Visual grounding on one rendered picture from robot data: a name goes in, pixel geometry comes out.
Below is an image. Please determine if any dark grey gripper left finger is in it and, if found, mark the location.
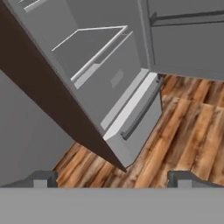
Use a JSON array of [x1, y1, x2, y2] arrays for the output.
[[0, 170, 59, 189]]

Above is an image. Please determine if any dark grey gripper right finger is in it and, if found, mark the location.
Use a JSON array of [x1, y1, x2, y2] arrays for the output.
[[167, 170, 224, 189]]

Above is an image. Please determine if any grey fridge door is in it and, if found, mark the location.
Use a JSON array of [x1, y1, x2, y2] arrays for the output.
[[139, 0, 224, 82]]

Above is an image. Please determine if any white-edged fridge shelf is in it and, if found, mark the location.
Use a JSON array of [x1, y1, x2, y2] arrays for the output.
[[51, 24, 134, 90], [17, 0, 49, 13]]

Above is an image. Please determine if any grey fridge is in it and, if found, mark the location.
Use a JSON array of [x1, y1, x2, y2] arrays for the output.
[[5, 0, 156, 137]]

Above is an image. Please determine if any grey freezer drawer front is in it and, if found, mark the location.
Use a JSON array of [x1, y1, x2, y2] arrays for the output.
[[102, 72, 165, 169]]

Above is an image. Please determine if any brown cabinet side panel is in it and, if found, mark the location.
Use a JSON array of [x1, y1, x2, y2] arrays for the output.
[[0, 0, 128, 173]]

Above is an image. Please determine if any dark grey door bar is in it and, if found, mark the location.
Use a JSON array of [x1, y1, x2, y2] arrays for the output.
[[149, 10, 224, 28]]

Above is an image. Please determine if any dark grey freezer drawer handle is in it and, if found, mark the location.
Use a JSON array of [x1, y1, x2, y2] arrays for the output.
[[120, 76, 165, 142]]

